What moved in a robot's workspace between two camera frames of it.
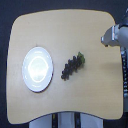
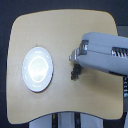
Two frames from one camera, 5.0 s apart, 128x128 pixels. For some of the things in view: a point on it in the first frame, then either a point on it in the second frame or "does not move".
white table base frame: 66,119 does not move
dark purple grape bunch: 72,66 -> 77,70
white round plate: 37,69 does not move
